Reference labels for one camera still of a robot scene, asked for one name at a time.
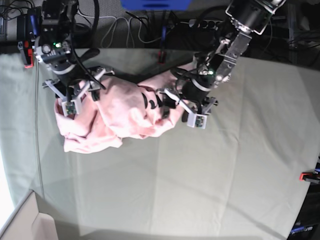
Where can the pink t-shirt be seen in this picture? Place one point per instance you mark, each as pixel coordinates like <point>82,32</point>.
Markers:
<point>124,110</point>

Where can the blue plastic box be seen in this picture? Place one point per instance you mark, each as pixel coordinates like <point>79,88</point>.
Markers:
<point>155,5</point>

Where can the red black clamp right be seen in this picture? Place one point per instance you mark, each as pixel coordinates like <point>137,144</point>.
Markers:
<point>312,177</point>

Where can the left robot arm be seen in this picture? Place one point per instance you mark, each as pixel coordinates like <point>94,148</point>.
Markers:
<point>214,65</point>

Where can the white cardboard box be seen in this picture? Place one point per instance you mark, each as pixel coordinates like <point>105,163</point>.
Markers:
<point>28,223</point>

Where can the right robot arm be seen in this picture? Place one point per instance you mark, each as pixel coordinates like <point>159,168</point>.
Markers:
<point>63,48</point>

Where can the black power strip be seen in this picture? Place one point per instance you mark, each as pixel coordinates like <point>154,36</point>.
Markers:
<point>206,24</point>

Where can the red black clamp left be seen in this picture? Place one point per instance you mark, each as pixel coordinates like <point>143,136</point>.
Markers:
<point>26,33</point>

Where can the red black clamp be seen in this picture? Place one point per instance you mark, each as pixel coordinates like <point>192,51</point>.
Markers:
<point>26,33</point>
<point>312,177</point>
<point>162,49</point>

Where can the red black clamp middle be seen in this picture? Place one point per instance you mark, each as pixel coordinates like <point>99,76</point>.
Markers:
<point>162,49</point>

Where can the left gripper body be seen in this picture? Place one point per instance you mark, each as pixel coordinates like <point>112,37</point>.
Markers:
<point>195,88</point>

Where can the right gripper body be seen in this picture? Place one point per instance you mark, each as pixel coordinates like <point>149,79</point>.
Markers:
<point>68,76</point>

